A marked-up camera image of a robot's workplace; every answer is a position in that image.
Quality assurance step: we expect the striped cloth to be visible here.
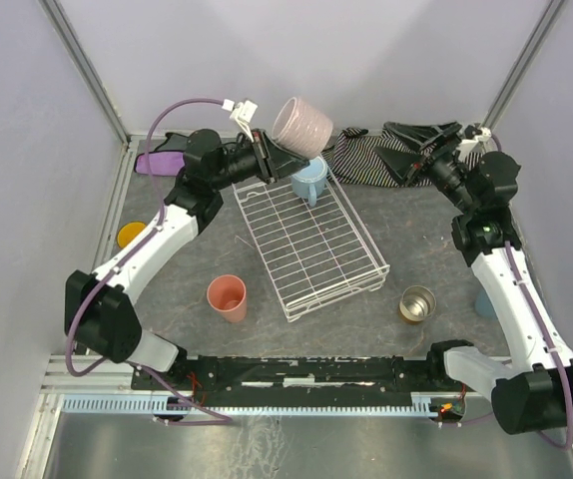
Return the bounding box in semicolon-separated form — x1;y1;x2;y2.
322;124;481;188

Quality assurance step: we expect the light blue textured mug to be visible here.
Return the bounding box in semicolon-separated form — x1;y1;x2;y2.
290;156;328;208

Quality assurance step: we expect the lilac textured mug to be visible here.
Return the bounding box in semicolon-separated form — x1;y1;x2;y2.
271;97;333;160

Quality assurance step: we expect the pink plastic cup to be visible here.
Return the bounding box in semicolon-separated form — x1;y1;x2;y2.
207;274;248;323

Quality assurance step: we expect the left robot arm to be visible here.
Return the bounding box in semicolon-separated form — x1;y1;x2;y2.
64;129;319;372

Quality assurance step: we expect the light blue cable duct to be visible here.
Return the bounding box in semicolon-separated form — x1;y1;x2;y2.
61;391;462;418

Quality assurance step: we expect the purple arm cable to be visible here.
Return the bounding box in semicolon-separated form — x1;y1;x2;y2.
64;97;236;426
435;134;573;450

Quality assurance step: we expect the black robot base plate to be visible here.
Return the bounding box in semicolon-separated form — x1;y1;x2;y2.
161;356;477;408

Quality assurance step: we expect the purple microfiber cloth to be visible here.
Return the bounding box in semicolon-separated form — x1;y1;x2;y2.
134;133;188;177

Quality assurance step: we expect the blue plastic cup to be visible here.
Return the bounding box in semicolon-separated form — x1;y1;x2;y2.
474;289;496;318

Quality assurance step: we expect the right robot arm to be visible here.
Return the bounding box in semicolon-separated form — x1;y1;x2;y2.
374;122;573;449

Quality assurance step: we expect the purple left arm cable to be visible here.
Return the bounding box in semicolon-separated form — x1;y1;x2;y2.
64;97;236;426

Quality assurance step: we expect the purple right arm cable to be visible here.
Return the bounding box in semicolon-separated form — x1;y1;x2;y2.
435;134;573;450

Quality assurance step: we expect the yellow plastic cup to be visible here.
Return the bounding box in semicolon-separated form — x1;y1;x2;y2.
116;222;147;248

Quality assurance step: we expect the metal steel cup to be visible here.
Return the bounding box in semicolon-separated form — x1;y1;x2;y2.
398;285;436;324

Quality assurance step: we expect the white wire dish rack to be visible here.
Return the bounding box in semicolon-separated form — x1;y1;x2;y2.
234;174;390;322

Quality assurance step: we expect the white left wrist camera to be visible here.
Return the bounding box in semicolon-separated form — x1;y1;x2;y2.
222;99;258;139

